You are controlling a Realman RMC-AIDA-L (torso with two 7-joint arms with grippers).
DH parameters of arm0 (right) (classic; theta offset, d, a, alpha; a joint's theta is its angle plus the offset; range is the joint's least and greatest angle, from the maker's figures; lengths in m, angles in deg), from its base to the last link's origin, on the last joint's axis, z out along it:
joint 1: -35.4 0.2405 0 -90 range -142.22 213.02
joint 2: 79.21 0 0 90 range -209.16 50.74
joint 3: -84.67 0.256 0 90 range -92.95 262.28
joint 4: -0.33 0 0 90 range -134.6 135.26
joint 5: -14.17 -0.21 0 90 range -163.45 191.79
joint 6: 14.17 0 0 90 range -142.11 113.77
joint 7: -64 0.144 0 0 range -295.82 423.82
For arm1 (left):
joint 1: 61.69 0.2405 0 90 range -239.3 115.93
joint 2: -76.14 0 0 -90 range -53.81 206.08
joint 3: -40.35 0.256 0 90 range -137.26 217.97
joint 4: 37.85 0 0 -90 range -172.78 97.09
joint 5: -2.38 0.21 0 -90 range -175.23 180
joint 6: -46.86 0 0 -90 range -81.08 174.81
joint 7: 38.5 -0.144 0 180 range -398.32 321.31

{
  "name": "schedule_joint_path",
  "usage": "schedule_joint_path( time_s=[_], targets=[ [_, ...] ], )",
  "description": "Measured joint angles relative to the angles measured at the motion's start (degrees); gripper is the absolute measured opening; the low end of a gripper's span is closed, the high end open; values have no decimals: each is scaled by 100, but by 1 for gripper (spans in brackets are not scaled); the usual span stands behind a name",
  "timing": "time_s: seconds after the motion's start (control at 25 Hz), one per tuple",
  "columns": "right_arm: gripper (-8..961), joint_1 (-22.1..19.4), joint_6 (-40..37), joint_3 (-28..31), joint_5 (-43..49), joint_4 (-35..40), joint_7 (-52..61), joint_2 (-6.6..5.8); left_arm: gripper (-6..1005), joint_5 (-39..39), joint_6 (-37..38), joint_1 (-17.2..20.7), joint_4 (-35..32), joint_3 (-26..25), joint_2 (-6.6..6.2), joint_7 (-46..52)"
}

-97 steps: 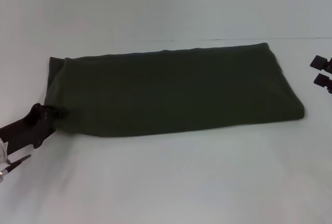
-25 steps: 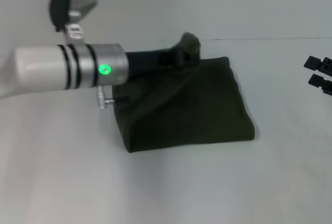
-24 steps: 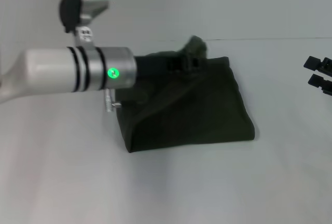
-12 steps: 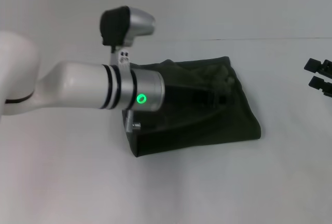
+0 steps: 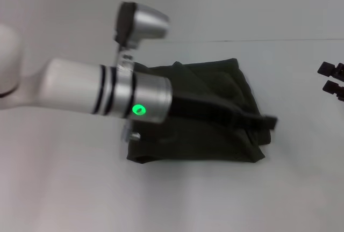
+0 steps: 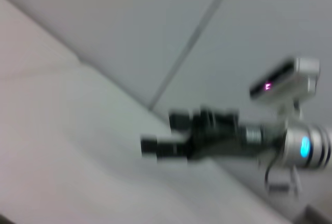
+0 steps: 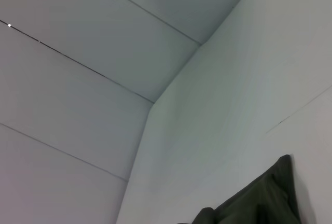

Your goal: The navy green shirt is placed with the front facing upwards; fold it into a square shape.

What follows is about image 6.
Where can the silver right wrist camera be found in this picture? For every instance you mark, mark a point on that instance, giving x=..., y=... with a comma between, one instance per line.
x=285, y=81

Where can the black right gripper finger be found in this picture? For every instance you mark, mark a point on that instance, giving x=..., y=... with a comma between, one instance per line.
x=160, y=147
x=180, y=120

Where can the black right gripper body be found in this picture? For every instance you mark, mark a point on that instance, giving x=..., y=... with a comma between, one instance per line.
x=223, y=138

